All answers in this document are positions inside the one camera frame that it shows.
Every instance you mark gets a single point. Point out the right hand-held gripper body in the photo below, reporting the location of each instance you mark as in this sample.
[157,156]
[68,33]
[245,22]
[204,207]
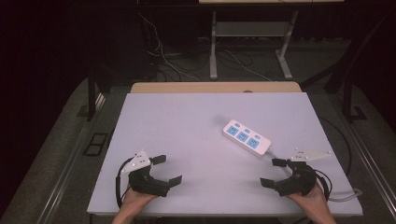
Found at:
[300,182]

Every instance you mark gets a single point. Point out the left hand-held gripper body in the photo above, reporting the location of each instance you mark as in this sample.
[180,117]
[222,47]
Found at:
[146,183]

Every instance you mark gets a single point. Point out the person's left hand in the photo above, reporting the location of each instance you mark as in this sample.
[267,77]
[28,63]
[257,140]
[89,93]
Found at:
[135,200]

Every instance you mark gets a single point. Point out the person's right hand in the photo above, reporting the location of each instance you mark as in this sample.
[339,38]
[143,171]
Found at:
[311,202]

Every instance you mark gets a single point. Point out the white power strip blue sockets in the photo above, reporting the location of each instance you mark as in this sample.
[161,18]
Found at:
[246,137]

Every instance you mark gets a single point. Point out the white table cover board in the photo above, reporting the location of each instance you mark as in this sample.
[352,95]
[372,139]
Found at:
[186,124]

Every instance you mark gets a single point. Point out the wooden table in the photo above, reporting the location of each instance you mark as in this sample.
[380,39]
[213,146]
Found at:
[202,87]

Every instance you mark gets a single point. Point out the black metal stand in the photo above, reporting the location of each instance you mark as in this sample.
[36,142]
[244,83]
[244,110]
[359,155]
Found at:
[91,93]
[348,96]

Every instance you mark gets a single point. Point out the black rectangular floor frame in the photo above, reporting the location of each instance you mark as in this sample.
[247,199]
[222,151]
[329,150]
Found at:
[96,143]

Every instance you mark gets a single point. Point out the metal floor rail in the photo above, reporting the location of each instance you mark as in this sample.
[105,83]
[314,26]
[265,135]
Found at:
[370,161]
[71,155]

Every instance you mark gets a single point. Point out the grey metal desk frame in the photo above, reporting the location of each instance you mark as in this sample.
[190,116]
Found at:
[213,46]

